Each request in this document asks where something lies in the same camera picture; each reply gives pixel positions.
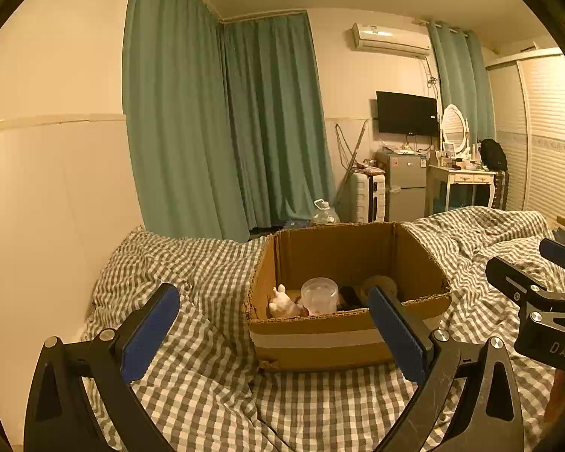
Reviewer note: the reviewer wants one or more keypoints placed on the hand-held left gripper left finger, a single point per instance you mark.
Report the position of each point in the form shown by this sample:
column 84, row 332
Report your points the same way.
column 150, row 334

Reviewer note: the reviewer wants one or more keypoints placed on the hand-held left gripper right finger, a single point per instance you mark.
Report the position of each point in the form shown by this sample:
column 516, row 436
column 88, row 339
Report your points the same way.
column 400, row 334

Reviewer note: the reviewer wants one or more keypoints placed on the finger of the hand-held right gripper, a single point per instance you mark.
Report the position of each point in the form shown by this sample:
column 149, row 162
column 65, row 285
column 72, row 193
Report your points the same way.
column 508, row 270
column 560, row 249

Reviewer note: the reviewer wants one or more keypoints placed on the clear plastic lidded container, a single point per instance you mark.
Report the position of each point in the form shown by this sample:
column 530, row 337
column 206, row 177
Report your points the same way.
column 319, row 296

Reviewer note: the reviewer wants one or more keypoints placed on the brown cardboard box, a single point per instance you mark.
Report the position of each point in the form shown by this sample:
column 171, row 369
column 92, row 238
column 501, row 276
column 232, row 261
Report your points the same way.
column 310, row 339

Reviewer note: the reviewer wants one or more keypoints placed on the person's right hand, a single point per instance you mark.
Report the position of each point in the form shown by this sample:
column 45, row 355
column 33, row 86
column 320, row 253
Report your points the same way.
column 558, row 400

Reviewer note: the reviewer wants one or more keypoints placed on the grey checked blanket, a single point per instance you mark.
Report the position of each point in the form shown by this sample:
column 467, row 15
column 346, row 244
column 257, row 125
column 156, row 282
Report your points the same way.
column 207, row 386

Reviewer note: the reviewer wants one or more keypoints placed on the white dressing table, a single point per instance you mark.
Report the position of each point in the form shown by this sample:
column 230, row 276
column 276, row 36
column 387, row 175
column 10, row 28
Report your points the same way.
column 471, row 177

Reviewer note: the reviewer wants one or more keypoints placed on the black backpack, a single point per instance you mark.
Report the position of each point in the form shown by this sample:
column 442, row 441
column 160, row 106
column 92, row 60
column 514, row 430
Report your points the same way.
column 493, row 155

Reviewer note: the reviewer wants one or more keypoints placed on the white louvred wardrobe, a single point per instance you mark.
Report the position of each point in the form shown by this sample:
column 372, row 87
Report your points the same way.
column 546, row 127

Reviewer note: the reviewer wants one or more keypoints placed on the grey small fridge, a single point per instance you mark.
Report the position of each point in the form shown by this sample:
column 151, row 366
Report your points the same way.
column 405, row 183

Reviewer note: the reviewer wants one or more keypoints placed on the clear water jug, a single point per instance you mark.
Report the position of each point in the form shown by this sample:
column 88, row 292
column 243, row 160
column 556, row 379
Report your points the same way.
column 324, row 216

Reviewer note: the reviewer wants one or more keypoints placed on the white ribbed suitcase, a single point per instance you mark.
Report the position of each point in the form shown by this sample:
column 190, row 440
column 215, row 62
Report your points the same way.
column 362, row 197

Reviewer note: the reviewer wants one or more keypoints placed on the white oval mirror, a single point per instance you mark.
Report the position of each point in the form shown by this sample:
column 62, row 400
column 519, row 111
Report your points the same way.
column 453, row 125

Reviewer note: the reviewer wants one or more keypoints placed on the mop stick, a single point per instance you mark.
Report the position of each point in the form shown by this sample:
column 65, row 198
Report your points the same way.
column 351, row 160

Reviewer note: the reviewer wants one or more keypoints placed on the teal curtain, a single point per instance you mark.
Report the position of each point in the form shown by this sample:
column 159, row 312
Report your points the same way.
column 273, row 127
column 179, row 103
column 461, row 75

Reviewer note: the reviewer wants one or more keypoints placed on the white air conditioner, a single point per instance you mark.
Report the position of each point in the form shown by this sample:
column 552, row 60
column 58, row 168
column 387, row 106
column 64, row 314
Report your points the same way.
column 386, row 40

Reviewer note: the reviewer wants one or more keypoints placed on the small photo frame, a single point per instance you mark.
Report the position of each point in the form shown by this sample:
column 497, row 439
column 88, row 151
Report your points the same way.
column 448, row 149

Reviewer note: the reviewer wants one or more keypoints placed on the black wall television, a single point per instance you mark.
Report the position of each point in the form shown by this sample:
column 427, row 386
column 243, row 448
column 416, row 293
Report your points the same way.
column 405, row 113

